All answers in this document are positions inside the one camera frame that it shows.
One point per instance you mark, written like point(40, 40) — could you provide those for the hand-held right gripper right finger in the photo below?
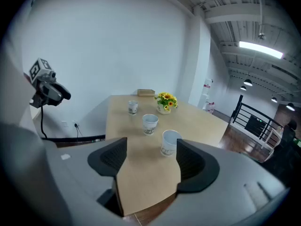
point(197, 167)

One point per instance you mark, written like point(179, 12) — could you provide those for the white mug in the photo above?
point(149, 125)

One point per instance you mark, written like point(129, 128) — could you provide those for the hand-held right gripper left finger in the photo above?
point(107, 159)

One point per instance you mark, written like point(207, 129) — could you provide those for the grey cup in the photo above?
point(132, 107)
point(168, 142)

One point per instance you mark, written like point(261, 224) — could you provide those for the potted yellow sunflowers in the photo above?
point(165, 101)

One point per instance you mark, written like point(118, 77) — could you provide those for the wooden box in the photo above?
point(145, 92)

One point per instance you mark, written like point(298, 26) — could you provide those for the black metal bar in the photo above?
point(75, 138)

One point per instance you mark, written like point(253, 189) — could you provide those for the white wall outlet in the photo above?
point(65, 123)
point(74, 122)

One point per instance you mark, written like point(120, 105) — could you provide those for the white water dispenser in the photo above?
point(208, 85)

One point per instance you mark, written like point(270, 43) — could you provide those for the black metal railing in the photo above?
point(252, 125)

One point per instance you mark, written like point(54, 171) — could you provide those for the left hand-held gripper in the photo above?
point(39, 69)

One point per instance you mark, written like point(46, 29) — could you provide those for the black pendant lamp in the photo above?
point(247, 82)
point(274, 100)
point(243, 88)
point(290, 106)

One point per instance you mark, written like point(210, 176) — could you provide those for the long ceiling light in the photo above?
point(261, 49)

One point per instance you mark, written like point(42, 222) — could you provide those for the white wooden rail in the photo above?
point(270, 139)

